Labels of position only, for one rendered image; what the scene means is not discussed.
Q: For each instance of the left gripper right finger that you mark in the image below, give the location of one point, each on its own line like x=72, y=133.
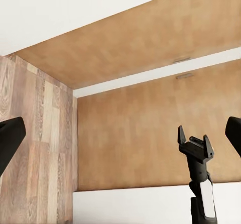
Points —
x=233, y=132

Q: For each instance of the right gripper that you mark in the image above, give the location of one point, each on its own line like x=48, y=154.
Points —
x=196, y=157

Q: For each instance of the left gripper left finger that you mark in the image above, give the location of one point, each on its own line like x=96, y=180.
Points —
x=12, y=133

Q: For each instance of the sliding door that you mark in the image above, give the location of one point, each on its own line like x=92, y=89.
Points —
x=128, y=136
x=152, y=35

